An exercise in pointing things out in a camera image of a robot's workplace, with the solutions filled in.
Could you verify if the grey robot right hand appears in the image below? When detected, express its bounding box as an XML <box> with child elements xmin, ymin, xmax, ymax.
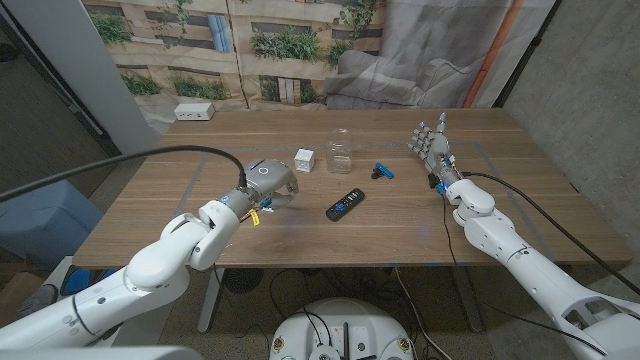
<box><xmin>406</xmin><ymin>111</ymin><xmax>461</xmax><ymax>189</ymax></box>

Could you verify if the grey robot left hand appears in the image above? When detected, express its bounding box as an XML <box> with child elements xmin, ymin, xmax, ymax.
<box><xmin>243</xmin><ymin>157</ymin><xmax>301</xmax><ymax>211</ymax></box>

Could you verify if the white cube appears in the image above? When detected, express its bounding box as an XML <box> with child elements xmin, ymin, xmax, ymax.
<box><xmin>293</xmin><ymin>148</ymin><xmax>316</xmax><ymax>173</ymax></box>

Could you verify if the black TV remote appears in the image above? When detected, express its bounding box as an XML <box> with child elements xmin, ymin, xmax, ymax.
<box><xmin>325</xmin><ymin>187</ymin><xmax>366</xmax><ymax>223</ymax></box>

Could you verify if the blue clip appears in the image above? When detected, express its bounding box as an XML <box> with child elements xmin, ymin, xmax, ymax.
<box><xmin>370</xmin><ymin>161</ymin><xmax>395</xmax><ymax>181</ymax></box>

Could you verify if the white power strip box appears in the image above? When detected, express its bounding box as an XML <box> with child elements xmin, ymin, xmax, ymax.
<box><xmin>173</xmin><ymin>102</ymin><xmax>216</xmax><ymax>122</ymax></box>

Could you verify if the printed fabric backdrop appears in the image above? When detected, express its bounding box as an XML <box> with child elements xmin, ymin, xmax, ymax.
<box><xmin>82</xmin><ymin>0</ymin><xmax>557</xmax><ymax>136</ymax></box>

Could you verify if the black backdrop stand pole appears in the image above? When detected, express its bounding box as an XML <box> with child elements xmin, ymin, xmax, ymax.
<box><xmin>492</xmin><ymin>0</ymin><xmax>564</xmax><ymax>109</ymax></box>

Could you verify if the white table leg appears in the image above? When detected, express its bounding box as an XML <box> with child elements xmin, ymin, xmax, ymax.
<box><xmin>197</xmin><ymin>268</ymin><xmax>226</xmax><ymax>335</ymax></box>

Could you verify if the grey table leg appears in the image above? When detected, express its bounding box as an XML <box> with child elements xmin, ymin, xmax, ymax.
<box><xmin>452</xmin><ymin>265</ymin><xmax>484</xmax><ymax>334</ymax></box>

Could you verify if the white robot torso base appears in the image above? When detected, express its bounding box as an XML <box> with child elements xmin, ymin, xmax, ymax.
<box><xmin>269</xmin><ymin>298</ymin><xmax>415</xmax><ymax>360</ymax></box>

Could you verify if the blue grey storage bin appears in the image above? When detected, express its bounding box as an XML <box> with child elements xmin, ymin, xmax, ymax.
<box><xmin>0</xmin><ymin>178</ymin><xmax>105</xmax><ymax>271</ymax></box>

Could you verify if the grey sneaker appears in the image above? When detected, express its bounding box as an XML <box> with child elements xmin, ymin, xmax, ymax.
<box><xmin>18</xmin><ymin>283</ymin><xmax>59</xmax><ymax>319</ymax></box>

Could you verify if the brown cardboard box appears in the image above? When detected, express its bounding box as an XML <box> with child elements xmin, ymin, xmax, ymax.
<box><xmin>0</xmin><ymin>269</ymin><xmax>47</xmax><ymax>326</ymax></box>

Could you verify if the dark round floor object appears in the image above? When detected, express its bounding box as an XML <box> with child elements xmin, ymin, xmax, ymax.
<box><xmin>0</xmin><ymin>42</ymin><xmax>21</xmax><ymax>64</ymax></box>

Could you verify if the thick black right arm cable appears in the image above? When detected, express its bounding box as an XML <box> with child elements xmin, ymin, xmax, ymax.
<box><xmin>460</xmin><ymin>171</ymin><xmax>640</xmax><ymax>296</ymax></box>

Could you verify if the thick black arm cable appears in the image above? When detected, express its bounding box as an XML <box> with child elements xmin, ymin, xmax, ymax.
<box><xmin>460</xmin><ymin>171</ymin><xmax>640</xmax><ymax>296</ymax></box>
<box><xmin>0</xmin><ymin>144</ymin><xmax>249</xmax><ymax>204</ymax></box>

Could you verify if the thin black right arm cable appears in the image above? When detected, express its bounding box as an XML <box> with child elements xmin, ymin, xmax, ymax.
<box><xmin>441</xmin><ymin>193</ymin><xmax>609</xmax><ymax>357</ymax></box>

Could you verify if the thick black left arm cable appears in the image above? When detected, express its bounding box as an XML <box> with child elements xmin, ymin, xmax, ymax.
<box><xmin>0</xmin><ymin>144</ymin><xmax>249</xmax><ymax>204</ymax></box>

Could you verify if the white floor cable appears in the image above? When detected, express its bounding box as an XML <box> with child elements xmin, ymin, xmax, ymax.
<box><xmin>393</xmin><ymin>267</ymin><xmax>454</xmax><ymax>360</ymax></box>

